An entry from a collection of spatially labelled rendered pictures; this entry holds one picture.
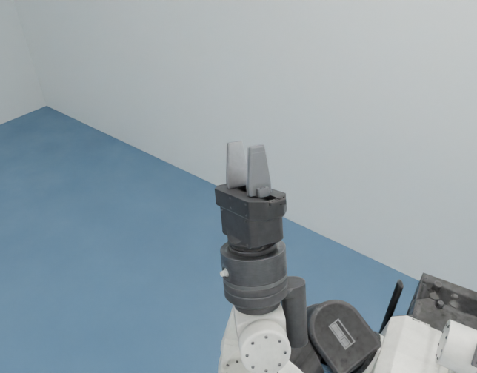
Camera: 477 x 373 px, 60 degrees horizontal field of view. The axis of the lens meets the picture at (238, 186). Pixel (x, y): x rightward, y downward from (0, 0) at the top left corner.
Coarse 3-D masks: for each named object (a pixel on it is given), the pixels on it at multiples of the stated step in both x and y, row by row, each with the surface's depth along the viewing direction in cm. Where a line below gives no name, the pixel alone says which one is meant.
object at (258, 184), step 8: (248, 152) 49; (256, 152) 49; (264, 152) 49; (248, 160) 49; (256, 160) 49; (264, 160) 50; (248, 168) 49; (256, 168) 49; (264, 168) 50; (248, 176) 49; (256, 176) 49; (264, 176) 50; (248, 184) 50; (256, 184) 50; (264, 184) 50; (248, 192) 50; (256, 192) 50; (264, 192) 50
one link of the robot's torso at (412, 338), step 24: (432, 288) 77; (456, 288) 78; (408, 312) 82; (432, 312) 73; (456, 312) 73; (384, 336) 72; (408, 336) 69; (432, 336) 69; (384, 360) 67; (408, 360) 66; (432, 360) 66
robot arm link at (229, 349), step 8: (232, 312) 62; (232, 320) 61; (232, 328) 62; (224, 336) 62; (232, 336) 62; (224, 344) 61; (232, 344) 62; (224, 352) 61; (232, 352) 61; (224, 360) 60; (232, 360) 61; (240, 360) 62; (224, 368) 59; (232, 368) 60; (240, 368) 60
